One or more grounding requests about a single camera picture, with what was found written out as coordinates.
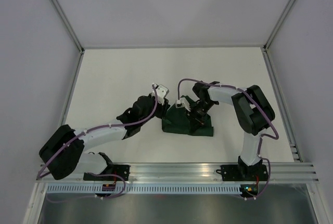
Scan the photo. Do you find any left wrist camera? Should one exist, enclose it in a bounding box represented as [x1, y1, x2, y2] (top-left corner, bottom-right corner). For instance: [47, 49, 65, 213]
[150, 83, 169, 105]

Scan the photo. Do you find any back aluminium frame bar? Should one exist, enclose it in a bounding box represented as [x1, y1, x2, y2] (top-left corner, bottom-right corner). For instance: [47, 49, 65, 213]
[82, 44, 264, 50]

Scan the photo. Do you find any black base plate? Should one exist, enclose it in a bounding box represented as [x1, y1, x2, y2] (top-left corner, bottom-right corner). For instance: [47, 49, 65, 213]
[83, 164, 131, 181]
[220, 164, 268, 182]

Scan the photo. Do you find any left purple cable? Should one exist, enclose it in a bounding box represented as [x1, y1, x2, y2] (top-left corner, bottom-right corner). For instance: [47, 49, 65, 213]
[37, 85, 159, 204]

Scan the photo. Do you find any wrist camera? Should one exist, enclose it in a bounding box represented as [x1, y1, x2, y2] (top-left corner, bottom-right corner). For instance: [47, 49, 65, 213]
[175, 97, 191, 112]
[150, 83, 169, 105]

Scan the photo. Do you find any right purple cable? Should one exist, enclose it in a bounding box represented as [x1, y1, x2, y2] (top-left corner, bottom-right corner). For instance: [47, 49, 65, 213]
[176, 78, 279, 200]

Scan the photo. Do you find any right aluminium frame post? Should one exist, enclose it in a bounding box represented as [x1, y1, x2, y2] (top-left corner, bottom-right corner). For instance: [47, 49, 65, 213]
[262, 0, 297, 52]

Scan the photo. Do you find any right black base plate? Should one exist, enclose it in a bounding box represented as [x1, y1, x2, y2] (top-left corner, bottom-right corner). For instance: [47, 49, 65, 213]
[220, 164, 268, 182]

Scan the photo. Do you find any purple cable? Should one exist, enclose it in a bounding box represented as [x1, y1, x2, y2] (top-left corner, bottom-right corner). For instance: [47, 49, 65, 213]
[176, 78, 279, 200]
[37, 85, 159, 204]

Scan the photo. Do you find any white slotted cable duct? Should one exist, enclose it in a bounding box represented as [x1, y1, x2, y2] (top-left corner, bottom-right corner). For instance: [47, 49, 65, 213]
[46, 183, 241, 194]

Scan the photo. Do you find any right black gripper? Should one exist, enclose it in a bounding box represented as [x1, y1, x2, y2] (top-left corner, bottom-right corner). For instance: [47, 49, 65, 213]
[184, 100, 216, 134]

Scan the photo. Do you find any aluminium front rail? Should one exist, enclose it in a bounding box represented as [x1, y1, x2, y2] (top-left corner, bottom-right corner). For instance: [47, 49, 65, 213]
[35, 162, 321, 183]

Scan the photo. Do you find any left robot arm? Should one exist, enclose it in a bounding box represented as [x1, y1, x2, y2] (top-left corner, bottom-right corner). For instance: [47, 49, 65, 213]
[37, 87, 169, 180]

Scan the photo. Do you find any left aluminium frame post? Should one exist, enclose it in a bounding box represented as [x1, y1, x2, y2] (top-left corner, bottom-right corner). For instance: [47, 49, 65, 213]
[49, 0, 85, 54]

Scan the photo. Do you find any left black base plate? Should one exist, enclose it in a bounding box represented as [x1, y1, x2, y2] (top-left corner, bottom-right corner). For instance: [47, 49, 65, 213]
[83, 164, 131, 181]

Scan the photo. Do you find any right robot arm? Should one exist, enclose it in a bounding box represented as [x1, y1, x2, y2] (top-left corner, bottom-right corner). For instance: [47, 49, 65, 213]
[186, 81, 275, 181]

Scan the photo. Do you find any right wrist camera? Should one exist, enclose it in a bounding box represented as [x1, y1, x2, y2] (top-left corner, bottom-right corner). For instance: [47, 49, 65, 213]
[175, 97, 191, 112]

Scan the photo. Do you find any dark green cloth napkin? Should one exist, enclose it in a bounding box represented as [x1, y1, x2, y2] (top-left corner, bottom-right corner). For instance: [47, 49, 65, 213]
[162, 96, 214, 137]

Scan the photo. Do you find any aluminium frame post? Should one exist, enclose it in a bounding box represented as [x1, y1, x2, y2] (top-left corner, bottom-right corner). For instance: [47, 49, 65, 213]
[262, 0, 297, 52]
[49, 0, 85, 54]

